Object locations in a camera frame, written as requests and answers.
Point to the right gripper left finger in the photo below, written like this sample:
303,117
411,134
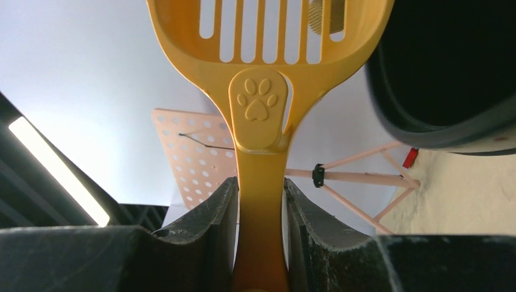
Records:
194,253

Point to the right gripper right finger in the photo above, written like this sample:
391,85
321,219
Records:
325,254

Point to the yellow slotted scoop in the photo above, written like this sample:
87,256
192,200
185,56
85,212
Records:
263,104

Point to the pink tripod stand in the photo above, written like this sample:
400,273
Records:
323,172

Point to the red teal toy behind tripod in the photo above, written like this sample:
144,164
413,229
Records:
410,158

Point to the black trash bin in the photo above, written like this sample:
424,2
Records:
443,76

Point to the ceiling light strip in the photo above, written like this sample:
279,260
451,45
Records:
48,158

